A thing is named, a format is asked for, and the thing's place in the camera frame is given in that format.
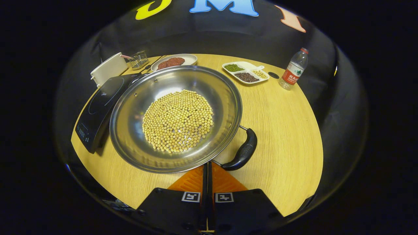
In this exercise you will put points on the large pile of yellow soybeans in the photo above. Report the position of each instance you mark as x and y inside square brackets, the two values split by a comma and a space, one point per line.
[178, 120]

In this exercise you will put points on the black induction cooktop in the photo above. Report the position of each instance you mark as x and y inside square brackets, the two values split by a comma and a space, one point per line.
[98, 111]

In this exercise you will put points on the brown steak piece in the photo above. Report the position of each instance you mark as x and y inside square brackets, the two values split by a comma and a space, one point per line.
[163, 65]
[177, 61]

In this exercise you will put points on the white divided dish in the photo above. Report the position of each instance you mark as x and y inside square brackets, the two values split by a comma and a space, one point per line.
[251, 67]

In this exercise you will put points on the white toaster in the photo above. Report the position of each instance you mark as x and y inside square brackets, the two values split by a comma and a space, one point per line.
[109, 68]

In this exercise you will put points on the pile of green mung beans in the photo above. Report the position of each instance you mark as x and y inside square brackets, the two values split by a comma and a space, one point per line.
[233, 68]

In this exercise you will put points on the round white plate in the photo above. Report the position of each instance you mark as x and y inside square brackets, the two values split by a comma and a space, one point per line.
[189, 59]

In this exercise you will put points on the red white striped straw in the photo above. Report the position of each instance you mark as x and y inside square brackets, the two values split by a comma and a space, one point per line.
[126, 57]

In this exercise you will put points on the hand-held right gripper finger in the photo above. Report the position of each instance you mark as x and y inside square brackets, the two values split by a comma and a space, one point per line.
[210, 195]
[205, 195]

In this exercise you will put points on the clear water bottle red label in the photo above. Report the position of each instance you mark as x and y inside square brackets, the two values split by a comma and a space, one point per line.
[293, 73]

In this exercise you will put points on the small heap of soybeans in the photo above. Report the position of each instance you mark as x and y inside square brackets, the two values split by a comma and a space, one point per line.
[260, 74]

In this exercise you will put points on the pile of dark red beans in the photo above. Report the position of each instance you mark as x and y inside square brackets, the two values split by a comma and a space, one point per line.
[246, 77]

